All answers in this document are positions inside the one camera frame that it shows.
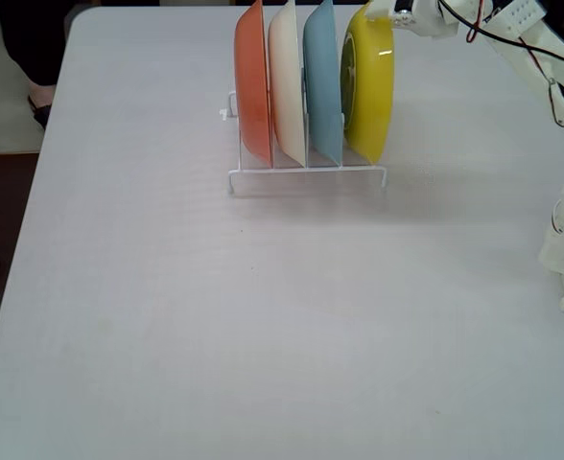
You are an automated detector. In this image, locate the yellow plate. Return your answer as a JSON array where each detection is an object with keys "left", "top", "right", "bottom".
[{"left": 339, "top": 1, "right": 397, "bottom": 165}]

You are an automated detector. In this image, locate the blue plate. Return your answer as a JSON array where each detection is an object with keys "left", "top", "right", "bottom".
[{"left": 302, "top": 0, "right": 345, "bottom": 169}]

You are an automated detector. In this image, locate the cream plate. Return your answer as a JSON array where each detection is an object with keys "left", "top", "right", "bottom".
[{"left": 267, "top": 0, "right": 308, "bottom": 169}]

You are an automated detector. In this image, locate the black and red arm cable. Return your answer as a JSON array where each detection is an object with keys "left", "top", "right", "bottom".
[{"left": 437, "top": 0, "right": 564, "bottom": 140}]

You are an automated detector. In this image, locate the person's black trouser leg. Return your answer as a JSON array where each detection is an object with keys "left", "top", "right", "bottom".
[{"left": 0, "top": 0, "right": 72, "bottom": 87}]

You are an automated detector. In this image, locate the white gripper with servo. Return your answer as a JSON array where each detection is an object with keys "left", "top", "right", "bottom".
[{"left": 364, "top": 0, "right": 459, "bottom": 38}]

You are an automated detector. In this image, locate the orange plate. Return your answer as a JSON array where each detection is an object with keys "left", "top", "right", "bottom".
[{"left": 233, "top": 0, "right": 272, "bottom": 169}]

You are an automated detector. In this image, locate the white wire dish rack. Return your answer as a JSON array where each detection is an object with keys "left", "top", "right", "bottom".
[{"left": 218, "top": 66, "right": 388, "bottom": 196}]

